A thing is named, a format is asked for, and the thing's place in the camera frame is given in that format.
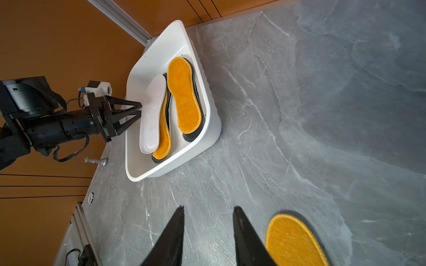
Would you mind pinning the left aluminium corner post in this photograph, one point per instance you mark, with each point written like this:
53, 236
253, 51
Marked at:
122, 19

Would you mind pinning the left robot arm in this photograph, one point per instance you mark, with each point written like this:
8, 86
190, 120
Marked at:
37, 118

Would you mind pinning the white insole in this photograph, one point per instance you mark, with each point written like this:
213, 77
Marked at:
152, 102

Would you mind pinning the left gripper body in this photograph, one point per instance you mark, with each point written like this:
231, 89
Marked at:
101, 111

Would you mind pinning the yellow insole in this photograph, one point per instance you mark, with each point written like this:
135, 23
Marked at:
181, 87
290, 242
164, 133

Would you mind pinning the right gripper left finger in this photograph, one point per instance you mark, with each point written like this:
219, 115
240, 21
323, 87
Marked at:
168, 250

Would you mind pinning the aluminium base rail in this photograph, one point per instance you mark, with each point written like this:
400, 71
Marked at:
77, 248

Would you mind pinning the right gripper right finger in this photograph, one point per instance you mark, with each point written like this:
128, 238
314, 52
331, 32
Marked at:
250, 251

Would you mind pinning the white plastic storage box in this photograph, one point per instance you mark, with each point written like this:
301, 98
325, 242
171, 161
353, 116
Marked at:
171, 43

